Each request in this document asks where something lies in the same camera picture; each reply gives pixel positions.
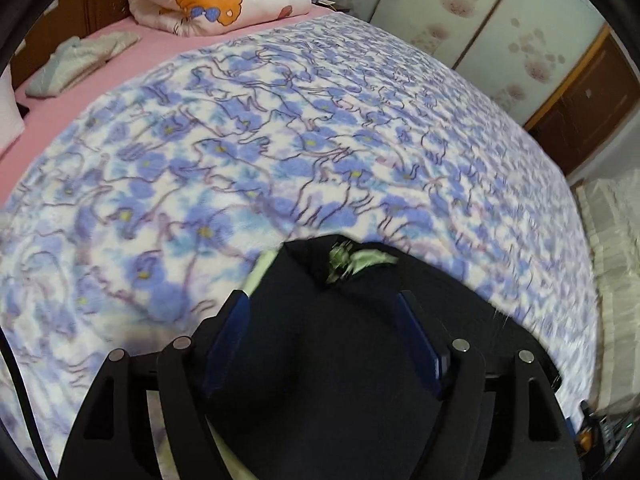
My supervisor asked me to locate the white lace cloth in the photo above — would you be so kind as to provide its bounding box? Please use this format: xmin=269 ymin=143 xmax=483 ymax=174
xmin=570 ymin=170 xmax=640 ymax=413

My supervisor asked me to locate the blue floral fleece blanket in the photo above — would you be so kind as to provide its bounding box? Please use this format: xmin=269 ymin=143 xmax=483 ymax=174
xmin=0 ymin=12 xmax=601 ymax=471

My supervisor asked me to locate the brown wooden cabinet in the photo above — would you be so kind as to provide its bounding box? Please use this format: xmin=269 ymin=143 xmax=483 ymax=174
xmin=525 ymin=25 xmax=640 ymax=177

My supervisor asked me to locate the floral sliding door wardrobe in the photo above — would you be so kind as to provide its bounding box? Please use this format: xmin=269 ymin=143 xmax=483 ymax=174
xmin=320 ymin=0 xmax=610 ymax=127

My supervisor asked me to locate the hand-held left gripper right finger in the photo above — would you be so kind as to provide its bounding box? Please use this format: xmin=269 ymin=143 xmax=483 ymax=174
xmin=394 ymin=291 xmax=583 ymax=480

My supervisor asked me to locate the folded pale green garment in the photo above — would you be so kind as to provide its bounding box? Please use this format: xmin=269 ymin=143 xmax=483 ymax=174
xmin=25 ymin=31 xmax=141 ymax=98

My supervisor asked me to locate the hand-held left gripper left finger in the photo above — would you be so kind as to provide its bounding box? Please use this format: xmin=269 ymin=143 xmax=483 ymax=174
xmin=59 ymin=290 xmax=251 ymax=480

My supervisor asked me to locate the wooden headboard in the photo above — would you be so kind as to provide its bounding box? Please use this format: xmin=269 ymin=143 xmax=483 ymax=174
xmin=9 ymin=0 xmax=138 ymax=92

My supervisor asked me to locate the pink bed sheet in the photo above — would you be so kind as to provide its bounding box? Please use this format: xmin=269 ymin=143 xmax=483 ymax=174
xmin=0 ymin=7 xmax=336 ymax=208

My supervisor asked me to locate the black cable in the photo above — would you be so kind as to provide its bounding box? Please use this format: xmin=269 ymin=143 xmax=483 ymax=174
xmin=0 ymin=330 xmax=57 ymax=480

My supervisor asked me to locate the white pillow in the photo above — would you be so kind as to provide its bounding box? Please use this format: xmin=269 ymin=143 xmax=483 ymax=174
xmin=0 ymin=66 xmax=26 ymax=157

